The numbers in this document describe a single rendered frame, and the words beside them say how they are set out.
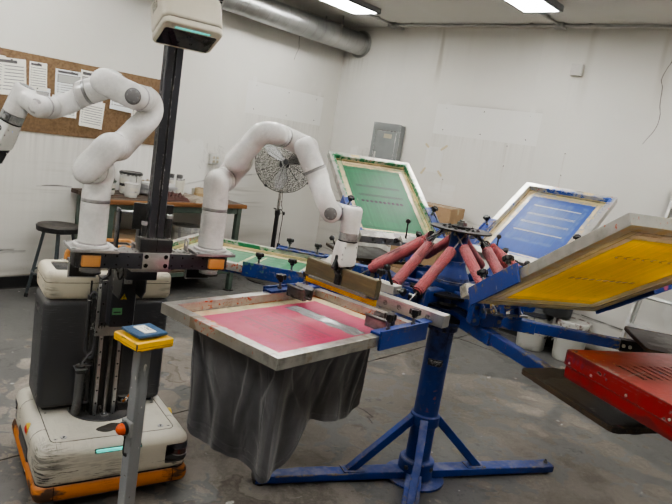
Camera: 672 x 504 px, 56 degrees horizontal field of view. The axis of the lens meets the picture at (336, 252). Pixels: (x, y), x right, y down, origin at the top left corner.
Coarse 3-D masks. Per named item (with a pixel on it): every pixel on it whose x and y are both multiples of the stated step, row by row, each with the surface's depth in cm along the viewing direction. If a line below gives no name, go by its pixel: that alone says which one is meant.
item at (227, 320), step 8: (288, 304) 253; (296, 304) 255; (304, 304) 257; (312, 304) 259; (320, 304) 261; (232, 312) 230; (240, 312) 232; (248, 312) 233; (256, 312) 235; (264, 312) 236; (280, 312) 240; (288, 312) 242; (296, 312) 243; (320, 312) 249; (328, 312) 250; (336, 312) 252; (344, 312) 254; (216, 320) 218; (224, 320) 219; (232, 320) 221; (304, 320) 234; (312, 320) 236; (232, 328) 212; (240, 328) 213; (248, 328) 215; (256, 328) 216
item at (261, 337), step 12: (312, 324) 231; (324, 324) 233; (348, 324) 238; (360, 324) 241; (252, 336) 207; (264, 336) 209; (336, 336) 221; (348, 336) 223; (276, 348) 199; (288, 348) 201
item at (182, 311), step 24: (168, 312) 214; (192, 312) 211; (360, 312) 256; (384, 312) 250; (216, 336) 198; (240, 336) 194; (360, 336) 214; (264, 360) 184; (288, 360) 184; (312, 360) 192
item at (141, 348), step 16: (128, 336) 190; (160, 336) 194; (144, 352) 193; (144, 368) 194; (144, 384) 195; (128, 400) 197; (144, 400) 197; (128, 416) 197; (128, 448) 198; (128, 464) 198; (128, 480) 199; (128, 496) 201
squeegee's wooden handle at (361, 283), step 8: (312, 264) 250; (320, 264) 247; (328, 264) 244; (312, 272) 250; (320, 272) 247; (328, 272) 244; (344, 272) 239; (352, 272) 237; (328, 280) 244; (344, 280) 239; (352, 280) 237; (360, 280) 234; (368, 280) 232; (376, 280) 230; (352, 288) 237; (360, 288) 234; (368, 288) 232; (376, 288) 230; (368, 296) 232; (376, 296) 231
